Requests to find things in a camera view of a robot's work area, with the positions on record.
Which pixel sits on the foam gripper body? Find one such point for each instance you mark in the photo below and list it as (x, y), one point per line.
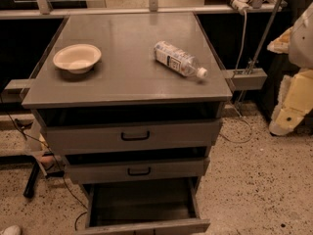
(301, 46)

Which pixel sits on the grey bottom drawer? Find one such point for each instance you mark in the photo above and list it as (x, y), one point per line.
(153, 207)

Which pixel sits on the grey drawer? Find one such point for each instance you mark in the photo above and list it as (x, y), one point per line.
(119, 137)
(138, 170)
(153, 207)

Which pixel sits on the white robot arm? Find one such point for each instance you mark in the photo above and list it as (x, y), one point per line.
(295, 99)

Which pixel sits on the grey middle drawer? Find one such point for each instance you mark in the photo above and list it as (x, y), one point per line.
(138, 170)

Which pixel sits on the grey drawer cabinet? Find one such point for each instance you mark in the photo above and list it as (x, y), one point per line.
(129, 85)

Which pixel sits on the grey top drawer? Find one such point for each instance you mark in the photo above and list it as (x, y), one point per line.
(119, 137)

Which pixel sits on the metal diagonal rod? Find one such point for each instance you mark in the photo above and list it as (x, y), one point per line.
(251, 64)

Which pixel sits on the clear plastic water bottle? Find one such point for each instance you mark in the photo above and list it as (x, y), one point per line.
(178, 60)

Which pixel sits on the white paper bowl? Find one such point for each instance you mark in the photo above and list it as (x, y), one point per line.
(77, 58)

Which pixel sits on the black leg bar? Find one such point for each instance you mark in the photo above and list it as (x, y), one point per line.
(29, 188)

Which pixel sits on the white shoe tip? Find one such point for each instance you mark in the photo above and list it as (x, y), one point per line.
(11, 230)

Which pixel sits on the grey metal bracket block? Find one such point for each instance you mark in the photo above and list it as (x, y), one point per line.
(245, 81)

